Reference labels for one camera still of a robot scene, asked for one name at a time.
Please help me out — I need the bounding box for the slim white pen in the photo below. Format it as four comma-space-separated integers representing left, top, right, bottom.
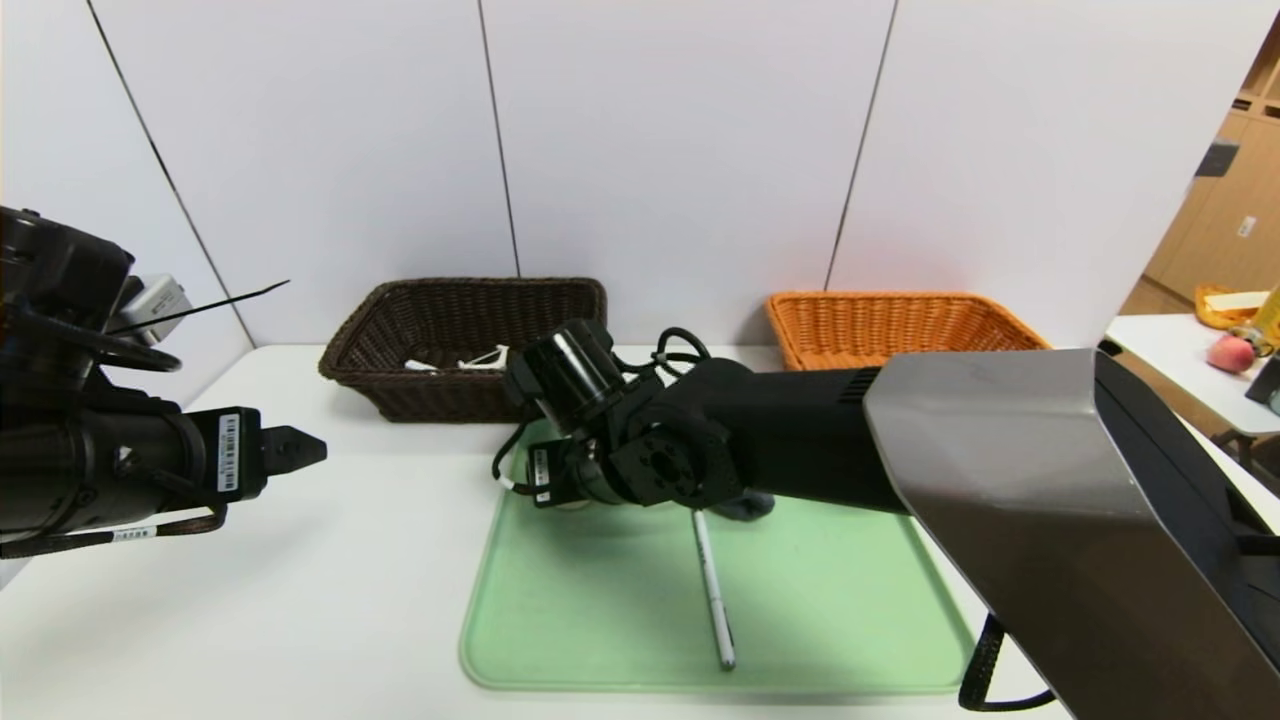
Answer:
692, 508, 737, 670

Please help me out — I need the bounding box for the white side table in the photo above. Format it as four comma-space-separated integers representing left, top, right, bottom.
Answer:
1103, 313, 1280, 496

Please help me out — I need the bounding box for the orange wicker basket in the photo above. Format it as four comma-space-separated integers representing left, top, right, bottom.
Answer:
766, 290, 1051, 373

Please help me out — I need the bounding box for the dark brown wicker basket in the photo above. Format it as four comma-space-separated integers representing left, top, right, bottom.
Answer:
318, 277, 608, 424

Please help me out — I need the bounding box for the light green plastic tray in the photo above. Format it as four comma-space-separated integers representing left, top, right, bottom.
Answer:
459, 417, 977, 695

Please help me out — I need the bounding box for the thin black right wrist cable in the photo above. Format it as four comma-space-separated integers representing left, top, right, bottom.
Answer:
490, 326, 713, 496

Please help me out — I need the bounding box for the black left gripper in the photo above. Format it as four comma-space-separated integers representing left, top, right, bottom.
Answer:
109, 399, 328, 527

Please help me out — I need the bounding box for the dark grey towel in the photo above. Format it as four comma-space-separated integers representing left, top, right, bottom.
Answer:
715, 490, 776, 523

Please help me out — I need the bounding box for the yellow bottle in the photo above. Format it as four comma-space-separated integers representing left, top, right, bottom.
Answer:
1250, 283, 1280, 358

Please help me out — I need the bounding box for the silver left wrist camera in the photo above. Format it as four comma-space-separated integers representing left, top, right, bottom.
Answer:
105, 275, 196, 346

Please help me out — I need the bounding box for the thin black zip tie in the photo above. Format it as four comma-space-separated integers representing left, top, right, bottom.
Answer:
105, 280, 292, 336

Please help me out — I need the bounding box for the thick black braided cable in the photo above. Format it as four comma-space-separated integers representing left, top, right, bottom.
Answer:
957, 612, 1057, 714

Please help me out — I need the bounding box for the pink peach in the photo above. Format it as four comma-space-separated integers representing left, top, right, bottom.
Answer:
1206, 334, 1257, 375

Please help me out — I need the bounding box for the braided left arm cable labelled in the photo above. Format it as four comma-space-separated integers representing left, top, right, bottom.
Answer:
0, 500, 229, 559

